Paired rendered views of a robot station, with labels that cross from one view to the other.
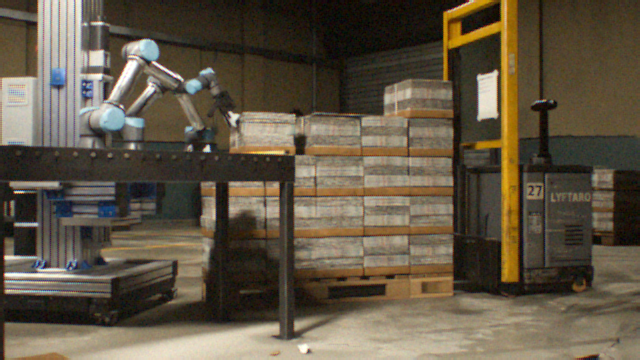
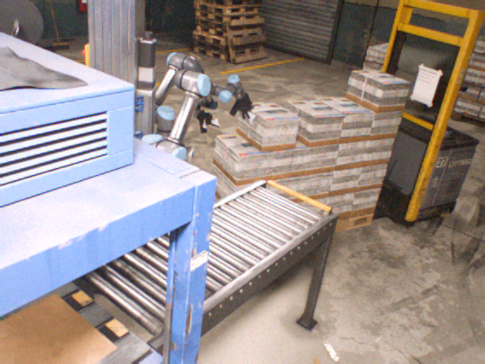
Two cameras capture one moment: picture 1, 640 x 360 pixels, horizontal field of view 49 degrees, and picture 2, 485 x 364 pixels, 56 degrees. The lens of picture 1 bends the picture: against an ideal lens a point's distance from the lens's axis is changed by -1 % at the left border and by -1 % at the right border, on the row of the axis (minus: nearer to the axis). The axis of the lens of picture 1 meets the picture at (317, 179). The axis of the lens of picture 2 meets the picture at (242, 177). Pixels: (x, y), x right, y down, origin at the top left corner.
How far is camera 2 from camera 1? 2.09 m
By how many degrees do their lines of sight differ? 29
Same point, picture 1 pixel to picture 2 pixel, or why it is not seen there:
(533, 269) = (424, 209)
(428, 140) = (384, 127)
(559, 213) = (449, 173)
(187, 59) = not seen: outside the picture
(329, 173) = (315, 159)
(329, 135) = (321, 132)
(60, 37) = (113, 56)
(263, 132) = (276, 134)
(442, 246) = (372, 196)
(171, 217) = not seen: hidden behind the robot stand
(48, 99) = not seen: hidden behind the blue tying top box
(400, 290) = (341, 226)
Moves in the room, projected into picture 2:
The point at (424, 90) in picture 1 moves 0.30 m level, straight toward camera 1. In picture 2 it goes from (391, 91) to (404, 103)
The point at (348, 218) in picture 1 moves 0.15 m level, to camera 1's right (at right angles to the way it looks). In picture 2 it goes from (321, 187) to (339, 187)
